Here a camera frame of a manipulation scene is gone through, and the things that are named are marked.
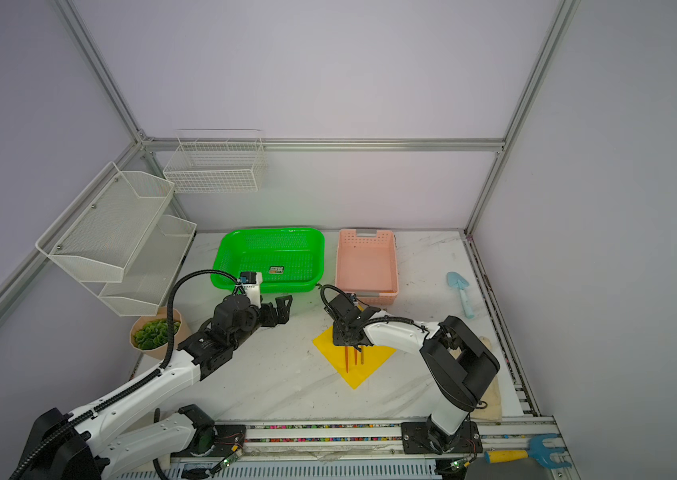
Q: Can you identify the beige work glove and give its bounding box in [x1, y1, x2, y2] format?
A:
[469, 337, 504, 424]

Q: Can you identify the potted green succulent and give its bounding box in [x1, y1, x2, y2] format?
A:
[130, 307, 192, 359]

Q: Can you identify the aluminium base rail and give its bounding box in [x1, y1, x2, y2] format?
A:
[122, 416, 579, 479]

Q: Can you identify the pink plastic basket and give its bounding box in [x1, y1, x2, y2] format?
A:
[336, 229, 399, 306]

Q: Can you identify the blue yellow hand rake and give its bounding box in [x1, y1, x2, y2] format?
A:
[484, 434, 572, 470]

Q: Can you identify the white mesh two-tier shelf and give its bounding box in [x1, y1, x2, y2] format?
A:
[36, 163, 196, 317]

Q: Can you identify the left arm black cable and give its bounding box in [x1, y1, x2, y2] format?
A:
[7, 269, 244, 480]

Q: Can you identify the yellow paper napkin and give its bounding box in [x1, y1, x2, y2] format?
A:
[312, 327, 396, 390]

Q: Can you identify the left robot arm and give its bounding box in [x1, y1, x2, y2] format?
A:
[11, 295, 292, 479]

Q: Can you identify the green plastic basket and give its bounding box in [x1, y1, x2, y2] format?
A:
[214, 227, 326, 294]

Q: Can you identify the white wire basket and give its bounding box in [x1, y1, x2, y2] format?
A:
[164, 129, 268, 194]

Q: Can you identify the light blue garden trowel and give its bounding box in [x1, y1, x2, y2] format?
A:
[446, 271, 475, 320]

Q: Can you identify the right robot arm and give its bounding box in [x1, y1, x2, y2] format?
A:
[320, 285, 500, 455]

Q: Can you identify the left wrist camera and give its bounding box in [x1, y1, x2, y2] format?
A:
[238, 271, 264, 298]

